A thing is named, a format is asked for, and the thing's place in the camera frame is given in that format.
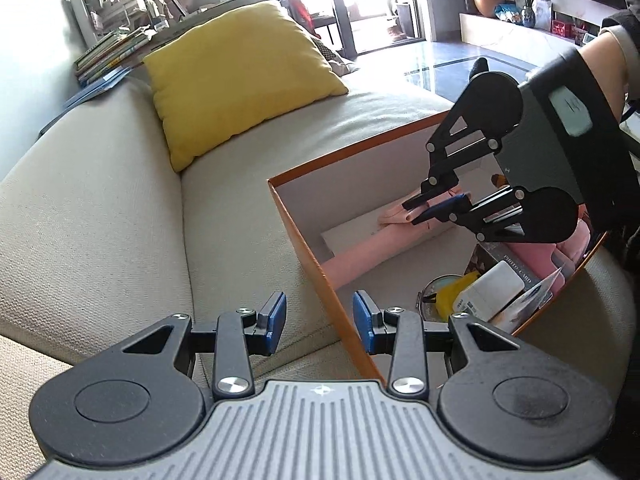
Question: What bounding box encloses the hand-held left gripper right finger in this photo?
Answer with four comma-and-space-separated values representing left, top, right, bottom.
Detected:
352, 290, 523, 402

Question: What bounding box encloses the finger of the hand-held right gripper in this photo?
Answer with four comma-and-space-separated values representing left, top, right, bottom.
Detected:
404, 110, 501, 211
410, 187, 528, 243

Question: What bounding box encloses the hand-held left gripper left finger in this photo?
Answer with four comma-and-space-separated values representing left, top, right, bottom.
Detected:
120, 290, 288, 402

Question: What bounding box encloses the black card box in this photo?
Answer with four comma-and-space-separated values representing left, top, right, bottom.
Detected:
467, 241, 538, 283

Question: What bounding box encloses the pink cylinder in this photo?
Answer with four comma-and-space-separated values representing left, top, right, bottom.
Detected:
320, 222, 456, 288

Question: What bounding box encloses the round clear glitter case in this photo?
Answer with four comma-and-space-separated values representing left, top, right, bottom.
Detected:
417, 274, 468, 321

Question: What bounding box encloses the orange cardboard box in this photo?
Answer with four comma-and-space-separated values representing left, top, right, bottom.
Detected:
266, 110, 611, 386

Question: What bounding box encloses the light grey rectangular case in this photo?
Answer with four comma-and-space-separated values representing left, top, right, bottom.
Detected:
320, 210, 386, 261

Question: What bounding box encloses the white charger adapter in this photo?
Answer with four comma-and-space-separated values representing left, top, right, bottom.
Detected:
451, 261, 527, 320

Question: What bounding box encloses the yellow blue soft toy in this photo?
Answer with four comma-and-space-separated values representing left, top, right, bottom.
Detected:
434, 272, 483, 322

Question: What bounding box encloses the pink rectangular case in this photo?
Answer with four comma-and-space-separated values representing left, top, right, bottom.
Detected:
507, 242, 568, 281

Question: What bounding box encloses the illustrated card packet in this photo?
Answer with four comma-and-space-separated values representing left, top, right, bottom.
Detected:
492, 266, 565, 335

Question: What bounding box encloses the person's right forearm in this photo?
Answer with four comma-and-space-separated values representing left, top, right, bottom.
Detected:
582, 22, 640, 116

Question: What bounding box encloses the white tv console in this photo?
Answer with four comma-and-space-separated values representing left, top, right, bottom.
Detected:
460, 12, 596, 66

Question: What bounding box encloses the grey patterned cushion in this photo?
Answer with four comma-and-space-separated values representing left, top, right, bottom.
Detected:
312, 37, 351, 76

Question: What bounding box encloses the beige fabric sofa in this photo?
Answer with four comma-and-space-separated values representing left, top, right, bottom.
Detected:
0, 0, 633, 396

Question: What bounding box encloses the red cloth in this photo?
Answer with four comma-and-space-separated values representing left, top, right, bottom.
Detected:
285, 0, 313, 36

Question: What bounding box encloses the yellow cushion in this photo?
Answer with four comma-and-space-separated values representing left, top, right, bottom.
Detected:
142, 0, 350, 173

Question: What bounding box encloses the blue folder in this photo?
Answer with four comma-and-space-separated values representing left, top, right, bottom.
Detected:
40, 67, 131, 136

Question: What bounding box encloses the stack of books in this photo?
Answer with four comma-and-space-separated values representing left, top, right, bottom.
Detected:
75, 27, 156, 86

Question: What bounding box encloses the white desk organizer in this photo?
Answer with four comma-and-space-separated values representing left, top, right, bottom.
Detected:
70, 0, 151, 31

